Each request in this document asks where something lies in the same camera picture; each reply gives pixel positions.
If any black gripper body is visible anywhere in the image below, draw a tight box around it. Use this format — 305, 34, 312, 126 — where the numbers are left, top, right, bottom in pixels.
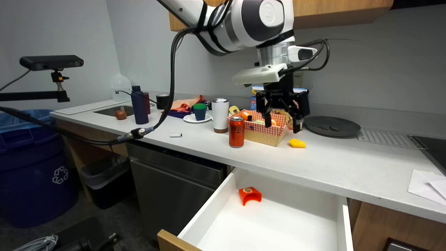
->
255, 75, 309, 129

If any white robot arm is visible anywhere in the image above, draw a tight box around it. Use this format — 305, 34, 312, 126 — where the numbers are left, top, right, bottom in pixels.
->
157, 0, 318, 132

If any orange toy in drawer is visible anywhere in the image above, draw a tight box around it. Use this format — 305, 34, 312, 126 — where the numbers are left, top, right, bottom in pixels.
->
238, 186, 262, 204

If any white wooden-front drawer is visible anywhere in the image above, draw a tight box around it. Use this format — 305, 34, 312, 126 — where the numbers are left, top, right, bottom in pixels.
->
157, 169, 354, 251

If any orange patterned paper tray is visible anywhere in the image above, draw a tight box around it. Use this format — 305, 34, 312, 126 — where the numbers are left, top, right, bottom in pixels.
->
239, 108, 291, 146

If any black round hot plate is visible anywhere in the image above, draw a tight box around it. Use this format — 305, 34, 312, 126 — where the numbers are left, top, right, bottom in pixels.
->
304, 115, 361, 137

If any red soda can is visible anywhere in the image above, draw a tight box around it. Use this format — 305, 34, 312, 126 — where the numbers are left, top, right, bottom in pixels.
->
228, 115, 244, 147

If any white tumbler cup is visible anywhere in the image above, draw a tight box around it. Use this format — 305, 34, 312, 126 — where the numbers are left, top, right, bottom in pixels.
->
212, 97, 228, 132

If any blue cup green rim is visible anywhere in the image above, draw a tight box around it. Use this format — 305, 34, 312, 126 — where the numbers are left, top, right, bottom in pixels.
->
192, 103, 207, 119

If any white plate far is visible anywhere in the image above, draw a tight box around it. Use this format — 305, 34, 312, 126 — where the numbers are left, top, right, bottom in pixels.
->
182, 112, 212, 123

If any wooden upper cabinet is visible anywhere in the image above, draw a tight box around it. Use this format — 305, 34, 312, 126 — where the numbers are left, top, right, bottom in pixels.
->
157, 0, 394, 34

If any stainless dishwasher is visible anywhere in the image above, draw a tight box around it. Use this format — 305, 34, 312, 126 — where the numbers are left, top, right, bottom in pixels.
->
127, 142, 228, 239

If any dark blue water bottle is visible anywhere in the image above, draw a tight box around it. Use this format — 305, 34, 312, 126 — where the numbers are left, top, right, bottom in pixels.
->
131, 84, 149, 123

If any white paper sheet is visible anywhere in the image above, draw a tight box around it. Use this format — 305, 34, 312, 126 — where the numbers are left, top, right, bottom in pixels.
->
408, 169, 446, 204

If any black trash bin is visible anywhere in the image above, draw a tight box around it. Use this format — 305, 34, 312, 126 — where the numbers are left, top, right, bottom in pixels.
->
79, 156, 134, 209

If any blue recycling bin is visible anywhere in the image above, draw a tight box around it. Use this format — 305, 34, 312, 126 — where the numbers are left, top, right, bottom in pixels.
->
0, 110, 78, 227

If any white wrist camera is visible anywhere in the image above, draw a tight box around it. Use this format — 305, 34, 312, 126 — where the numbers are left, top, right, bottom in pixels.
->
232, 62, 287, 84

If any black camera on stand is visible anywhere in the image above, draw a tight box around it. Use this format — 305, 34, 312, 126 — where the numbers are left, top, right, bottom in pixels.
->
0, 54, 85, 104

